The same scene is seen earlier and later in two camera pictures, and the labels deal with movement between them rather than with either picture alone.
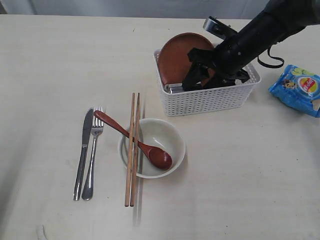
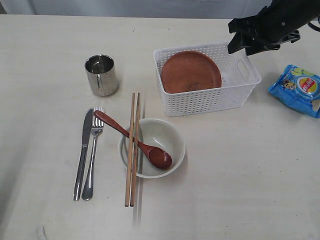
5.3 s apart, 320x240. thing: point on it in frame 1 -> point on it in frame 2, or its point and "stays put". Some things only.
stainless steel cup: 174,87 -> 101,75
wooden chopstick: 129,152 stays put
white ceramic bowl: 157,133 stays put
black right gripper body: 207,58 -> 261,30
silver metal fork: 96,130 stays put
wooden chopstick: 134,152 stays put
